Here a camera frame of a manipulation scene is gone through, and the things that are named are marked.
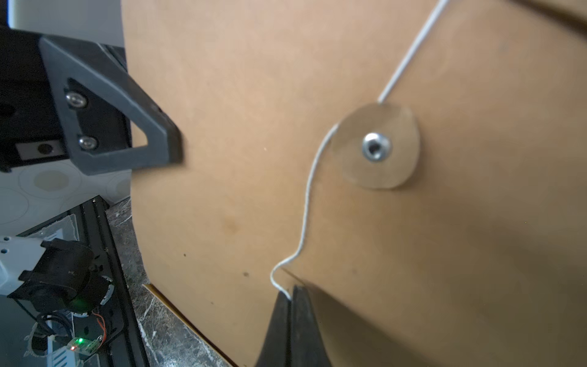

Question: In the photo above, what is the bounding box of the kraft file bag stack top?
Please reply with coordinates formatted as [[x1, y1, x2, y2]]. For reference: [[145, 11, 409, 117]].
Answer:
[[138, 284, 235, 366]]

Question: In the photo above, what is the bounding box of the kraft file bag stack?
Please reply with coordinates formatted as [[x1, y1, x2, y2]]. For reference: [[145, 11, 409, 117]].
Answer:
[[138, 284, 235, 366], [122, 1, 586, 366]]

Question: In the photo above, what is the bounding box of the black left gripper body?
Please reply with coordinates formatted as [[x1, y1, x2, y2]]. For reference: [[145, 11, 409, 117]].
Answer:
[[0, 24, 134, 174]]

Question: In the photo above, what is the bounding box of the kraft file bag stack bottom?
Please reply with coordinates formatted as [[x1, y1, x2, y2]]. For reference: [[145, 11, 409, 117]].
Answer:
[[122, 1, 586, 366]]

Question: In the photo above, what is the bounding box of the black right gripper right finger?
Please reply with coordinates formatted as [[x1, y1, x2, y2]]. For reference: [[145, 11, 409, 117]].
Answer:
[[290, 286, 332, 367]]

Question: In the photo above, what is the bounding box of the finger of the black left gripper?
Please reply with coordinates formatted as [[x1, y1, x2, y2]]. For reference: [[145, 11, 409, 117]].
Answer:
[[38, 36, 183, 176]]

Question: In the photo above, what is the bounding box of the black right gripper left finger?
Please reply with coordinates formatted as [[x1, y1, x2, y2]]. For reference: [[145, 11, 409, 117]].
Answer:
[[255, 292, 291, 367]]

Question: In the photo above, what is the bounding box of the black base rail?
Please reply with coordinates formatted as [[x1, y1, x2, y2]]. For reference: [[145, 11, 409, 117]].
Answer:
[[19, 196, 149, 366]]

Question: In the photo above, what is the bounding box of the white string of bottom bag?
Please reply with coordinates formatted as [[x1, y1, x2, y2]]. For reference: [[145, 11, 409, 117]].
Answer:
[[269, 0, 452, 301]]

